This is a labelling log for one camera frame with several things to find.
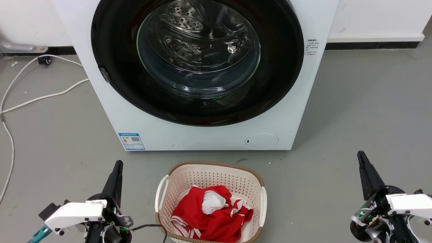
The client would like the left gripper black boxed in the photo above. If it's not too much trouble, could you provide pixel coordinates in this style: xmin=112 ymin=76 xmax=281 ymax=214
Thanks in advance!
xmin=84 ymin=160 xmax=134 ymax=243

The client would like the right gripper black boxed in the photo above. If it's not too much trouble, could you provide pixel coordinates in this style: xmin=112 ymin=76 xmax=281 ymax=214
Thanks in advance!
xmin=350 ymin=151 xmax=419 ymax=243

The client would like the round black washer door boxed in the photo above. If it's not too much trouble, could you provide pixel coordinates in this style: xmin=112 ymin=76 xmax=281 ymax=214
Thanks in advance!
xmin=90 ymin=0 xmax=305 ymax=127

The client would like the white front-load washing machine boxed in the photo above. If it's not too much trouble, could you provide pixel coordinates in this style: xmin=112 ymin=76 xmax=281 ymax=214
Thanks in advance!
xmin=51 ymin=0 xmax=340 ymax=151

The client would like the blue energy label sticker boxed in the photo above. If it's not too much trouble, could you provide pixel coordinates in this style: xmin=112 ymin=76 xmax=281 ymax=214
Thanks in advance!
xmin=118 ymin=132 xmax=145 ymax=151

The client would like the white garment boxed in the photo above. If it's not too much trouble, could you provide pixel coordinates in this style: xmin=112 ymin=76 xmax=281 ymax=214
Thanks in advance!
xmin=201 ymin=191 xmax=227 ymax=215

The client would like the cream perforated laundry basket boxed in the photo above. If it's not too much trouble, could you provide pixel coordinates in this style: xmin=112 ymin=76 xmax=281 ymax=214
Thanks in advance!
xmin=155 ymin=161 xmax=268 ymax=243

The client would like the red striped garment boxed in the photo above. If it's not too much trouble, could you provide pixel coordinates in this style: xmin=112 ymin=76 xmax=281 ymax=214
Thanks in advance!
xmin=171 ymin=185 xmax=254 ymax=243

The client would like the round white filter cover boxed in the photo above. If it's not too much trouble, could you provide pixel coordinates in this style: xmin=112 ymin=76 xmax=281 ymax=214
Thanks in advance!
xmin=245 ymin=133 xmax=279 ymax=150

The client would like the steel washer drum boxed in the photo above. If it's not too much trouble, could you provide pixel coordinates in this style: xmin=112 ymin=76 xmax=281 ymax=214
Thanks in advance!
xmin=137 ymin=0 xmax=261 ymax=75

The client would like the teal cable connector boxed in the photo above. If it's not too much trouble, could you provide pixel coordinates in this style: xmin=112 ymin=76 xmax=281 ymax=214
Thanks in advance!
xmin=27 ymin=224 xmax=53 ymax=243

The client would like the white floor cable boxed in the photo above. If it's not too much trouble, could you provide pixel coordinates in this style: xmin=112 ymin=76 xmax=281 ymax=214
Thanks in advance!
xmin=0 ymin=54 xmax=84 ymax=113
xmin=0 ymin=78 xmax=90 ymax=203

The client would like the grey drain hose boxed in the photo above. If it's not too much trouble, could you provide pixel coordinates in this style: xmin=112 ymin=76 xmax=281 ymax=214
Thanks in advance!
xmin=0 ymin=32 xmax=48 ymax=54

